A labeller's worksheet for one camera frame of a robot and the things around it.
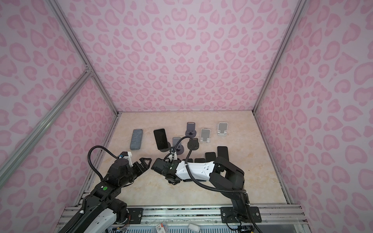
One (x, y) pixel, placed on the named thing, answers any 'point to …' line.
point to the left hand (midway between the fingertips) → (148, 161)
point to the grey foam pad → (136, 139)
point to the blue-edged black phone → (200, 160)
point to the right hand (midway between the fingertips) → (171, 164)
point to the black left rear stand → (166, 149)
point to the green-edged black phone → (210, 156)
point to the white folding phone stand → (205, 135)
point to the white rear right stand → (222, 128)
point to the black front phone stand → (195, 144)
